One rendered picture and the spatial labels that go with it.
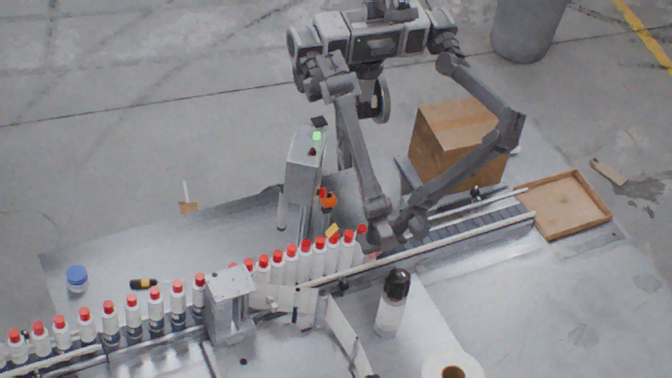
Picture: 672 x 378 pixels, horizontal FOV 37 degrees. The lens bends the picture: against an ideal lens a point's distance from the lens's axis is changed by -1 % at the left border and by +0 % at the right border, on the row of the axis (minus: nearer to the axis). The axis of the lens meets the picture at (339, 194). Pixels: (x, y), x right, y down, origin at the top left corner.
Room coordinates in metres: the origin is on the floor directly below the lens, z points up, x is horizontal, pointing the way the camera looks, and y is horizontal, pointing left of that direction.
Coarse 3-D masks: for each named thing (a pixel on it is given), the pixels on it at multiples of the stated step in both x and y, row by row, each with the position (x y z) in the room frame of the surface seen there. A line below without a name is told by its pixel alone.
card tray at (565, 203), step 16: (544, 176) 2.76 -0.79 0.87; (560, 176) 2.80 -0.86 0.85; (576, 176) 2.82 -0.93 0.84; (528, 192) 2.69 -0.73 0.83; (544, 192) 2.71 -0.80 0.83; (560, 192) 2.72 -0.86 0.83; (576, 192) 2.74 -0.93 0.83; (592, 192) 2.73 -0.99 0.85; (528, 208) 2.61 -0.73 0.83; (544, 208) 2.62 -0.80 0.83; (560, 208) 2.64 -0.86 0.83; (576, 208) 2.65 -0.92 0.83; (592, 208) 2.66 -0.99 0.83; (608, 208) 2.64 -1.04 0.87; (544, 224) 2.54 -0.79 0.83; (560, 224) 2.55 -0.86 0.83; (576, 224) 2.57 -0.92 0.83; (592, 224) 2.57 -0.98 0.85
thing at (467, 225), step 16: (512, 208) 2.55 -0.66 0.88; (464, 224) 2.44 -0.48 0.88; (480, 224) 2.45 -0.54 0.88; (512, 224) 2.48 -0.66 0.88; (416, 240) 2.32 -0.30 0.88; (432, 240) 2.34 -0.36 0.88; (384, 256) 2.23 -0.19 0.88; (336, 272) 2.12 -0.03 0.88; (192, 304) 1.89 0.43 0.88; (144, 320) 1.80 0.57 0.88; (192, 320) 1.83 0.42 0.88; (128, 336) 1.73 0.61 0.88; (144, 336) 1.74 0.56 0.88; (160, 336) 1.76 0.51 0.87
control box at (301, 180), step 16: (304, 128) 2.21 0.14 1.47; (304, 144) 2.14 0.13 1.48; (320, 144) 2.15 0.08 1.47; (288, 160) 2.06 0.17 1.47; (304, 160) 2.07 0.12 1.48; (320, 160) 2.10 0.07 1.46; (288, 176) 2.06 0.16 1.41; (304, 176) 2.05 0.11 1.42; (320, 176) 2.16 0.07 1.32; (288, 192) 2.06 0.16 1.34; (304, 192) 2.05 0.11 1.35
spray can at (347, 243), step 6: (348, 234) 2.13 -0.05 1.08; (342, 240) 2.13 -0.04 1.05; (348, 240) 2.12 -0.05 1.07; (354, 240) 2.15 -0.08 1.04; (342, 246) 2.12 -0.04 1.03; (348, 246) 2.12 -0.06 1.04; (354, 246) 2.13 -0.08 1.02; (342, 252) 2.12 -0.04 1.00; (348, 252) 2.11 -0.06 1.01; (342, 258) 2.12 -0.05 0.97; (348, 258) 2.12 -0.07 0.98; (342, 264) 2.11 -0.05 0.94; (348, 264) 2.12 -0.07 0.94; (336, 270) 2.12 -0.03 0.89; (342, 270) 2.11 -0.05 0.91
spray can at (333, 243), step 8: (336, 232) 2.13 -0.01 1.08; (328, 240) 2.12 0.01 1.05; (336, 240) 2.11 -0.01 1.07; (328, 248) 2.10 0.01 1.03; (336, 248) 2.10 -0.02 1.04; (328, 256) 2.10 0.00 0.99; (336, 256) 2.11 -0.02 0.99; (328, 264) 2.10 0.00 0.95; (336, 264) 2.12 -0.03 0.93; (328, 272) 2.10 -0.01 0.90
